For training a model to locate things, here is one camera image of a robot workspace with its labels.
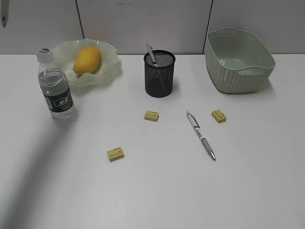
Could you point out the yellow eraser right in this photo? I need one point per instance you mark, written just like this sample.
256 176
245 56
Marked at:
219 116

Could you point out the blue grey pen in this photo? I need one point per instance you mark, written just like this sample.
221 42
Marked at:
151 54

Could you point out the pale green wavy plate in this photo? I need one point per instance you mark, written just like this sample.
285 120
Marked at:
109 67

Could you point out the yellow eraser centre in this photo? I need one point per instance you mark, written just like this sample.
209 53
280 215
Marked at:
151 116

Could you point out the pale green plastic basket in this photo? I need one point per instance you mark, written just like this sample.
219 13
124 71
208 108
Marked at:
248 63

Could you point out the yellow eraser front left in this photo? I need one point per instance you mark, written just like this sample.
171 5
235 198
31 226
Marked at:
115 154

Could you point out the yellow mango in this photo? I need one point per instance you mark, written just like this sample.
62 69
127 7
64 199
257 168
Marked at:
87 60

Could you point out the beige grip pen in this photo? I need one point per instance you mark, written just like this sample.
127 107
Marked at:
4 12

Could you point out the clear water bottle green label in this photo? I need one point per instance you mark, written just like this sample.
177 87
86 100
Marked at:
54 85

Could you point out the yellow eraser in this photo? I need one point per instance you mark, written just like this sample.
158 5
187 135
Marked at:
115 154
219 116
151 116

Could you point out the black mesh pen holder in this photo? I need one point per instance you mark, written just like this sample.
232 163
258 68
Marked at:
158 80

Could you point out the grey grip pen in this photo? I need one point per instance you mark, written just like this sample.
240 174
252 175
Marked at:
202 138

